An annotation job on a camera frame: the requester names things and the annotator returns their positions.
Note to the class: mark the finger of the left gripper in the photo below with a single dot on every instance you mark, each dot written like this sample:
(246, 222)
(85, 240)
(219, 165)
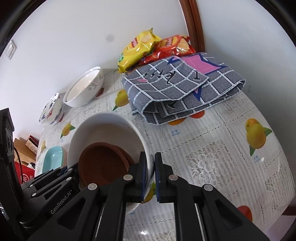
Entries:
(69, 177)
(44, 179)

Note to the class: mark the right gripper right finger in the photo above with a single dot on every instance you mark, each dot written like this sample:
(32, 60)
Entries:
(201, 213)

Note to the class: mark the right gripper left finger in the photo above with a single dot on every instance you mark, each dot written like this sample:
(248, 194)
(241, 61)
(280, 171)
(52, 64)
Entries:
(97, 213)

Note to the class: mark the blue square plate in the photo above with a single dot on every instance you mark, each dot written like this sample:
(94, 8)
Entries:
(54, 158)

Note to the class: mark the brown small bowl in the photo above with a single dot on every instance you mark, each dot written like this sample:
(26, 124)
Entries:
(114, 152)
(93, 169)

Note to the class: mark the green square plate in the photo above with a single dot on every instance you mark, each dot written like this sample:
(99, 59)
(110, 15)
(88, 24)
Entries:
(40, 162)

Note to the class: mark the red paper bag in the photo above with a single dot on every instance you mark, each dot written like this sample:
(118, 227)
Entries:
(24, 173)

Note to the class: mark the red patterned box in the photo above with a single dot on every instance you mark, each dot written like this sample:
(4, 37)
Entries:
(32, 143)

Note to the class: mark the blue patterned footed bowl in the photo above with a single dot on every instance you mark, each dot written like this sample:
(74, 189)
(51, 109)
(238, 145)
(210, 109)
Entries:
(52, 111)

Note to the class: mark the fruit print tablecloth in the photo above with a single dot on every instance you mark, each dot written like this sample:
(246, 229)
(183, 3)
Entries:
(211, 149)

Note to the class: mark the inner white patterned bowl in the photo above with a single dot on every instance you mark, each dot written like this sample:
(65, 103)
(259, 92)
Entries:
(83, 85)

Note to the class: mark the large white bowl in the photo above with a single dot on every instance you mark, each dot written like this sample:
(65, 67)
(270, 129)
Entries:
(85, 89)

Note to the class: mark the grey checked folded cloth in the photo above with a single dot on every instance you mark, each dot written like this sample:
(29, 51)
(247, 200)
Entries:
(177, 87)

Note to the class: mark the yellow chip bag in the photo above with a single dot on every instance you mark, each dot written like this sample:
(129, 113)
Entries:
(138, 48)

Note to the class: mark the red chip bag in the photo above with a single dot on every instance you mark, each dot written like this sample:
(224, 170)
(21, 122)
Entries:
(177, 45)

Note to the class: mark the white wall switch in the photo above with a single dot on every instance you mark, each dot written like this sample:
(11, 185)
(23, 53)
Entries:
(10, 49)

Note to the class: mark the brown wooden door frame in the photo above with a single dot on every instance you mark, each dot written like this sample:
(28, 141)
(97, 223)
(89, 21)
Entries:
(193, 23)

